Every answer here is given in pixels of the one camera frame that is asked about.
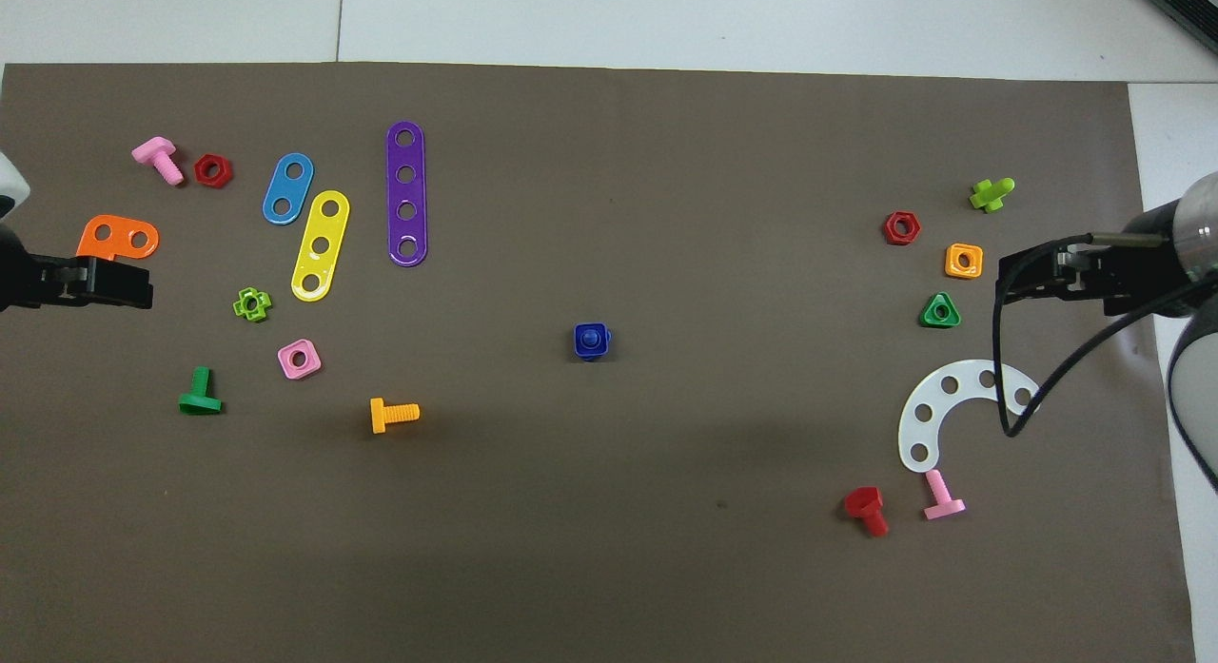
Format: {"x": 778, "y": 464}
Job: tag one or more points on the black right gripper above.
{"x": 1137, "y": 273}

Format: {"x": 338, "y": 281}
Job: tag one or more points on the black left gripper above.
{"x": 38, "y": 282}

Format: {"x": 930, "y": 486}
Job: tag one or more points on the blue plastic bolt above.
{"x": 591, "y": 338}

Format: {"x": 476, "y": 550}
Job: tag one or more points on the blue square nut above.
{"x": 579, "y": 351}

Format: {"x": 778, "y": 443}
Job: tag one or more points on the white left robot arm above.
{"x": 8, "y": 183}

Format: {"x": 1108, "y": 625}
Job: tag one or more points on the orange angled plate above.
{"x": 122, "y": 227}

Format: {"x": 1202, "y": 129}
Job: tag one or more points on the orange square nut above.
{"x": 950, "y": 261}

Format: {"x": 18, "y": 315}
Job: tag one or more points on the light green cross-head bolt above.
{"x": 990, "y": 195}

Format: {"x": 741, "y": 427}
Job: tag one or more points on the light green cross nut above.
{"x": 240, "y": 306}

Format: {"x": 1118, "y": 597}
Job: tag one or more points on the green triangle nut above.
{"x": 928, "y": 319}

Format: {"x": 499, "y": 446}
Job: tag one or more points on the dark green plastic bolt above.
{"x": 200, "y": 382}

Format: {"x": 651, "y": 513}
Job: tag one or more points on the pink plastic bolt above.
{"x": 937, "y": 487}
{"x": 154, "y": 151}

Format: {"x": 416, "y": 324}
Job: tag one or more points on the red hex nut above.
{"x": 890, "y": 228}
{"x": 200, "y": 168}

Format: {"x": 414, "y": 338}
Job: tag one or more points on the white curved plate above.
{"x": 935, "y": 397}

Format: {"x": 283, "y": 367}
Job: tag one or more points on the pink square nut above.
{"x": 285, "y": 363}

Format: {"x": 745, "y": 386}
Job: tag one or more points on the blue two-hole plate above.
{"x": 285, "y": 189}

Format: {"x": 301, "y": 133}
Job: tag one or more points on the yellow three-hole plate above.
{"x": 325, "y": 226}

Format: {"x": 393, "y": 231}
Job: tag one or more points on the red plastic bolt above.
{"x": 864, "y": 501}

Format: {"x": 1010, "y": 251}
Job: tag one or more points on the purple four-hole plate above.
{"x": 406, "y": 192}

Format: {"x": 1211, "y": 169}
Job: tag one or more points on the orange plastic bolt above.
{"x": 400, "y": 414}

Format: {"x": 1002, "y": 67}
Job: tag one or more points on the brown table mat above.
{"x": 609, "y": 549}

